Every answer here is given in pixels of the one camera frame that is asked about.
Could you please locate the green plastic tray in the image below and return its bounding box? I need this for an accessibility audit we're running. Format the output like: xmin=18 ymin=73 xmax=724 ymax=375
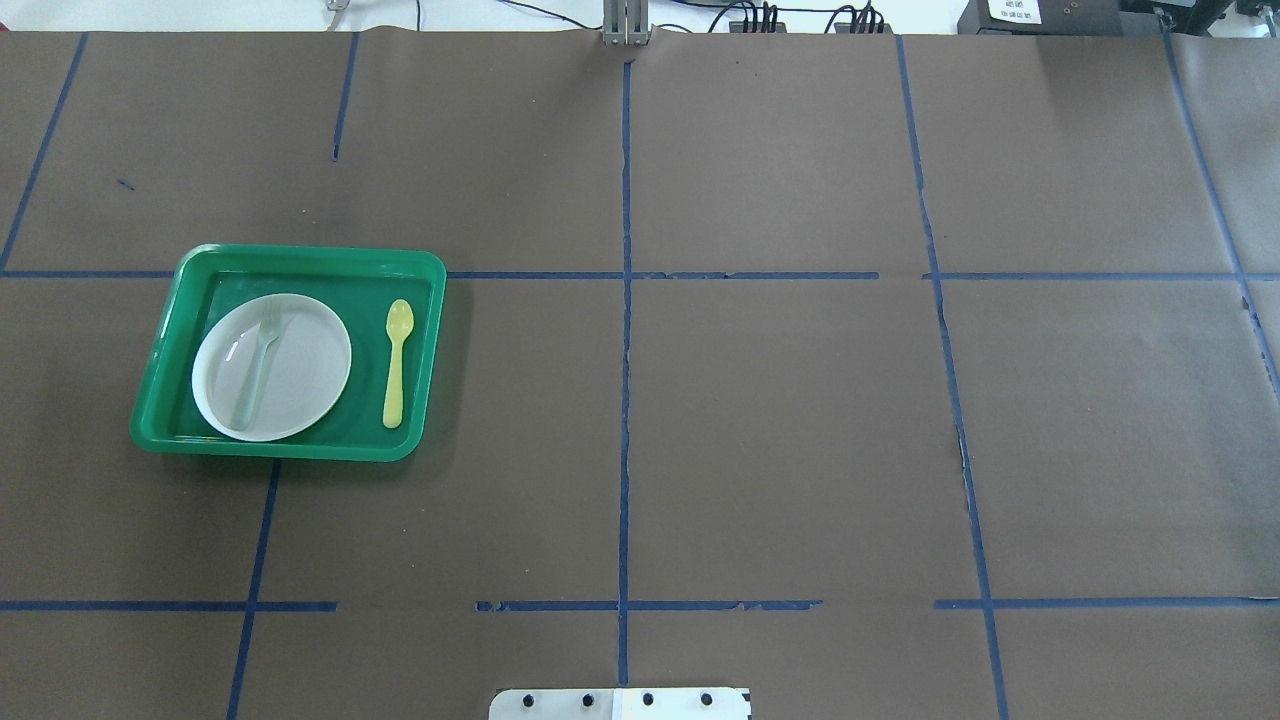
xmin=131 ymin=243 xmax=447 ymax=462

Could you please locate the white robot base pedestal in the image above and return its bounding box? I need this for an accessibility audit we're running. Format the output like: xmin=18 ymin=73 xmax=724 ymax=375
xmin=488 ymin=687 xmax=753 ymax=719

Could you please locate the white round plate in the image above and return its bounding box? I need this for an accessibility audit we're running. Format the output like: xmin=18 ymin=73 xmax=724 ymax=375
xmin=189 ymin=293 xmax=352 ymax=443

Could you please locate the black device box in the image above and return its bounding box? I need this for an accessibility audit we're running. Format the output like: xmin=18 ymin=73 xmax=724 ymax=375
xmin=956 ymin=1 xmax=1164 ymax=37

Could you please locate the pale green plastic fork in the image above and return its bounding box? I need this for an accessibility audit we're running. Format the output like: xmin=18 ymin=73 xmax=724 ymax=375
xmin=228 ymin=300 xmax=284 ymax=430

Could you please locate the yellow plastic spoon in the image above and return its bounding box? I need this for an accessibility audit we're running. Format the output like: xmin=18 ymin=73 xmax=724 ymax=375
xmin=381 ymin=299 xmax=415 ymax=429

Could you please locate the aluminium frame post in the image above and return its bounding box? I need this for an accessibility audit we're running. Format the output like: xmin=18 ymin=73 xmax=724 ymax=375
xmin=600 ymin=0 xmax=653 ymax=47

